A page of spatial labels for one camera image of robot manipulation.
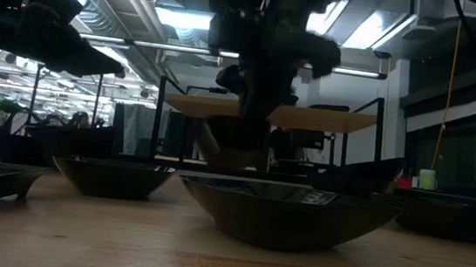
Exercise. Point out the black leaf-shaped bowl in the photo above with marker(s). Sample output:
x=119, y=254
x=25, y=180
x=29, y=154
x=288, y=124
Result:
x=286, y=221
x=328, y=107

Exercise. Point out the white and green cup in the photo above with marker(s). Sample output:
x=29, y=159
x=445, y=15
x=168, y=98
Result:
x=427, y=179

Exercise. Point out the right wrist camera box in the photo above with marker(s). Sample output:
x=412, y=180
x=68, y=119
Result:
x=226, y=31

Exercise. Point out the small red object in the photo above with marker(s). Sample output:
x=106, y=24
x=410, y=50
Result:
x=404, y=183

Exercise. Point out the green background plant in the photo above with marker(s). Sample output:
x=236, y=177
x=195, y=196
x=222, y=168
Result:
x=8, y=109

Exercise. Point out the wooden shelf with black legs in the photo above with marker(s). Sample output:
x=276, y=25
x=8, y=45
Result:
x=331, y=120

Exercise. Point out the grey partition panel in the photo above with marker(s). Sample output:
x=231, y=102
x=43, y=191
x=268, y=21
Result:
x=138, y=128

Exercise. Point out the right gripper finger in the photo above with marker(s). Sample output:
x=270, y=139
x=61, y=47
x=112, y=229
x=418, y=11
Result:
x=268, y=114
x=249, y=108

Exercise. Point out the black monitor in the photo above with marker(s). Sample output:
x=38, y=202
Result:
x=307, y=139

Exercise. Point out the person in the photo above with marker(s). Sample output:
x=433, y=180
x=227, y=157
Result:
x=81, y=120

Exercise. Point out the black rounded square bowl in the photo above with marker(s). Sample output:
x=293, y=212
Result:
x=113, y=180

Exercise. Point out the long ceiling light strip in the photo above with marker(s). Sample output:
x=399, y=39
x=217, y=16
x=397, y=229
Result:
x=176, y=48

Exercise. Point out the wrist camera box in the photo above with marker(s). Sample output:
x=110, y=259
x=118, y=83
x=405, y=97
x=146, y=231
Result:
x=226, y=31
x=60, y=0

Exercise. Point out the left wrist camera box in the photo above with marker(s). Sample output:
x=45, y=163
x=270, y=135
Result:
x=60, y=0

